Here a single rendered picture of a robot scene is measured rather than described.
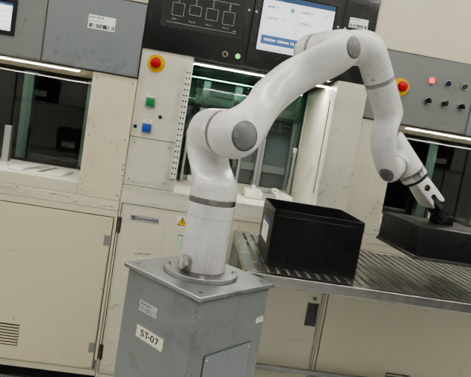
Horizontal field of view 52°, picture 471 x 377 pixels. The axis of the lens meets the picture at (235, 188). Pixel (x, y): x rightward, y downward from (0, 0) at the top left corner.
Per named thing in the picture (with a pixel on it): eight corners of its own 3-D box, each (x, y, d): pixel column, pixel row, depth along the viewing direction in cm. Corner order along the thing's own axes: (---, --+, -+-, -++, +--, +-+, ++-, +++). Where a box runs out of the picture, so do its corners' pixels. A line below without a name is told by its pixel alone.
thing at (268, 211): (256, 244, 171) (264, 197, 170) (333, 256, 173) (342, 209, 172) (265, 265, 144) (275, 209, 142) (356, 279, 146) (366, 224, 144)
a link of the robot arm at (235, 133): (208, 163, 127) (240, 172, 114) (185, 126, 122) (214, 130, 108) (335, 60, 143) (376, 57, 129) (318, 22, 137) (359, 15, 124)
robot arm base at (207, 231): (200, 289, 113) (213, 210, 111) (149, 265, 125) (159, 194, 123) (251, 280, 127) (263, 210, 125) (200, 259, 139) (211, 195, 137)
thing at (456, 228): (413, 259, 145) (422, 216, 144) (374, 237, 174) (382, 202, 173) (503, 272, 149) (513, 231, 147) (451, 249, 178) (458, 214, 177)
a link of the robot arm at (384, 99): (375, 94, 136) (402, 185, 148) (399, 71, 145) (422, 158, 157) (348, 98, 142) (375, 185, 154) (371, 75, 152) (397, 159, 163)
